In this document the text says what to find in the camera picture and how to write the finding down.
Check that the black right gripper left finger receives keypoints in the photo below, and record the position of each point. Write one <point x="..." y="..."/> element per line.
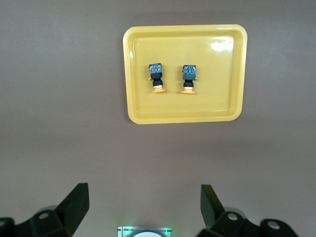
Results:
<point x="74" y="207"/>

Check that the brown table cover sheet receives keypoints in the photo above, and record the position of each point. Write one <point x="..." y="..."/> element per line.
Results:
<point x="49" y="98"/>

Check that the yellow mushroom push button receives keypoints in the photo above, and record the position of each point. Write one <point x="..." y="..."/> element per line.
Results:
<point x="189" y="74"/>
<point x="156" y="74"/>

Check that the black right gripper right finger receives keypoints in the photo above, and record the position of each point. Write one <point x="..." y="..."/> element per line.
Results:
<point x="212" y="209"/>

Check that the yellow plastic tray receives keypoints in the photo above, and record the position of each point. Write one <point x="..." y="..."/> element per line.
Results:
<point x="185" y="108"/>

